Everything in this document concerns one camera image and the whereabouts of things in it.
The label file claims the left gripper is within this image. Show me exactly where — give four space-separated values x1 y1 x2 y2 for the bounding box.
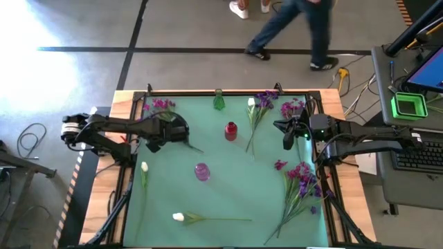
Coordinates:
145 117 190 154

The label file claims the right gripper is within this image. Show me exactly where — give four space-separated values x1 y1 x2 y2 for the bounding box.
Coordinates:
273 113 339 151

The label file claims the magenta artificial flower bunch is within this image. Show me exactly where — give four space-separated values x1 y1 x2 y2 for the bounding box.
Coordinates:
264 159 314 245
280 98 307 163
142 98 204 154

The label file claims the pink ribbed glass vase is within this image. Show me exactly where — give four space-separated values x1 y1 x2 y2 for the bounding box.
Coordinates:
194 162 211 183

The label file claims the green glass vase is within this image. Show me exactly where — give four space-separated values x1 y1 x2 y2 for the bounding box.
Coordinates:
213 89 226 111

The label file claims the red ribbed glass vase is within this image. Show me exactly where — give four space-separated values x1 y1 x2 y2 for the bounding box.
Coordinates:
224 121 239 142

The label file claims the green table mat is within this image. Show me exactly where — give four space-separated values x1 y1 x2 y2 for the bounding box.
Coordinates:
123 95 329 248

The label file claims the white paper sheet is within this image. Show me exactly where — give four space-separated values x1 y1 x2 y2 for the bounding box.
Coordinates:
354 151 378 176

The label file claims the person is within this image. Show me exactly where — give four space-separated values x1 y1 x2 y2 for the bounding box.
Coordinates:
228 0 273 20
244 0 340 72

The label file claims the black floor mat striped edge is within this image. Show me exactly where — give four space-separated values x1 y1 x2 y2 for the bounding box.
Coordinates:
51 106 111 249

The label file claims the grey side desk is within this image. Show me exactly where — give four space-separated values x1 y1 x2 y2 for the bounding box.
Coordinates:
370 44 443 131

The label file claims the green plastic box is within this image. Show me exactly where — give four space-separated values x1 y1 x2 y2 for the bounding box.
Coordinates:
390 91 428 122

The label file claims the black keyboard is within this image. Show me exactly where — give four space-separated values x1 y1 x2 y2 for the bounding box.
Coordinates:
390 137 443 174

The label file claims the grey keyboard shelf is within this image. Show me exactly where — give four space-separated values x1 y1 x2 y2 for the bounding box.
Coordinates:
375 126 443 211

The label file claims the grey metal stand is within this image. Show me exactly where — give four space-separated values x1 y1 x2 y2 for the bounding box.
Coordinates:
0 140 58 249

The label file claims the black monitor pole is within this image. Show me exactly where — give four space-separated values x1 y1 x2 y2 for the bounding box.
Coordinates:
384 0 443 58

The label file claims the monitor with blue screen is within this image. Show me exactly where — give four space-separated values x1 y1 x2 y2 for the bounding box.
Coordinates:
403 44 443 94

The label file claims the black aluminium table frame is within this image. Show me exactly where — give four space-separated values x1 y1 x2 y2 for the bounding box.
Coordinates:
84 89 381 249

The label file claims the yellow plug with cable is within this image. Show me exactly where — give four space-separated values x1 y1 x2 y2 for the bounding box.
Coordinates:
332 67 350 94

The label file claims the black floor cable loop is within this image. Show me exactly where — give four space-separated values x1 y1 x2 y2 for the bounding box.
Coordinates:
16 122 48 160

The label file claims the yellow handled tool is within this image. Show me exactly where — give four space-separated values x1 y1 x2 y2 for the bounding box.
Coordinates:
405 30 443 50

